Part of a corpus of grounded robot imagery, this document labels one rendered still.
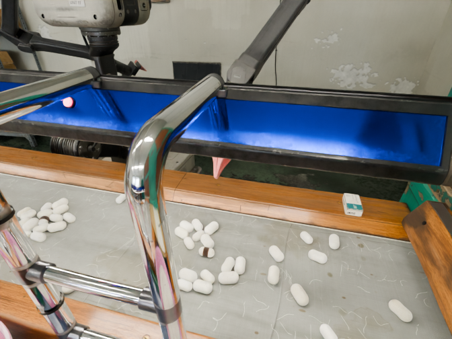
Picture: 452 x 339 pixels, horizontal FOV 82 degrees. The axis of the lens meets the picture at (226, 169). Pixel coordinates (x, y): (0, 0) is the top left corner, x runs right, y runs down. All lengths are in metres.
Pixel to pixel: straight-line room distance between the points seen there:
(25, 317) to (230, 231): 0.39
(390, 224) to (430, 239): 0.13
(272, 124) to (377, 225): 0.48
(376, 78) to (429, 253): 2.13
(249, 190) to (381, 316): 0.37
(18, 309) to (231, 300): 0.35
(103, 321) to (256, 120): 0.39
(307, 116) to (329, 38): 2.18
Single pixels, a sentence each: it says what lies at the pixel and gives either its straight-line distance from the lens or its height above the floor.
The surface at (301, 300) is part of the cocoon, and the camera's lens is 0.51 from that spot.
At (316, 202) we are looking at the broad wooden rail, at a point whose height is 0.76.
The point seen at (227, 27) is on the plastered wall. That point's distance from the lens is 2.44.
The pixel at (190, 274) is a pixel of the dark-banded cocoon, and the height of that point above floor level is 0.76.
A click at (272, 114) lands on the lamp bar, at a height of 1.09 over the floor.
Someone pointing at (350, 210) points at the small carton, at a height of 0.78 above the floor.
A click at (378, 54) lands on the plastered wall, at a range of 2.56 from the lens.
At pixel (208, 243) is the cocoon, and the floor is 0.76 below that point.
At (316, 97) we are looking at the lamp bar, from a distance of 0.28.
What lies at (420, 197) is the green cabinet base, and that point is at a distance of 0.75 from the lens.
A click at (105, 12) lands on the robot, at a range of 1.03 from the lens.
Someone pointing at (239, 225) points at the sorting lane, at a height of 0.74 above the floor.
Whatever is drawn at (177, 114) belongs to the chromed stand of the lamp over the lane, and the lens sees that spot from 0.18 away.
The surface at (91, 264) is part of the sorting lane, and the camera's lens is 0.62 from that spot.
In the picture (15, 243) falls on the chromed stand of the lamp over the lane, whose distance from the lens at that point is 0.30.
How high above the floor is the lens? 1.18
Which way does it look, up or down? 32 degrees down
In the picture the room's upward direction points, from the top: straight up
